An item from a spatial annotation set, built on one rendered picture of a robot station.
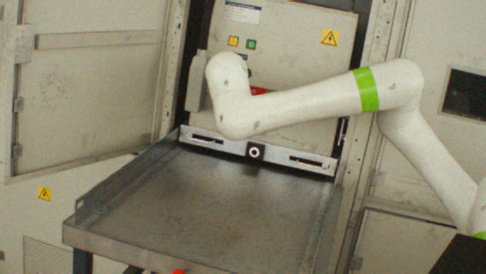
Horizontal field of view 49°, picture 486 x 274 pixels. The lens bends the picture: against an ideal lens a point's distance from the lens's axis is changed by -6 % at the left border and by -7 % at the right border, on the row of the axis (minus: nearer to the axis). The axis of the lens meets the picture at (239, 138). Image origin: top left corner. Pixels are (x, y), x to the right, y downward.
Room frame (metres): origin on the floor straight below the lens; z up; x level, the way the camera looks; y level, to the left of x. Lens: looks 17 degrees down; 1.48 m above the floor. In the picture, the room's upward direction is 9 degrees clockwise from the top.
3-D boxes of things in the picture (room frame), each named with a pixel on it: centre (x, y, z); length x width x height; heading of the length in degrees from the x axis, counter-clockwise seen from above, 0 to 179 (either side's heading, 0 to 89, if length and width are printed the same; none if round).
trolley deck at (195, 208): (1.41, 0.01, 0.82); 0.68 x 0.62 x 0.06; 169
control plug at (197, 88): (1.76, 0.16, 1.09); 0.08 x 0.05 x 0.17; 169
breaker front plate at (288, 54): (1.79, -0.06, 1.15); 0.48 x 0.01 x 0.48; 79
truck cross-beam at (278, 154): (1.81, -0.07, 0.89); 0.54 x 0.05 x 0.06; 79
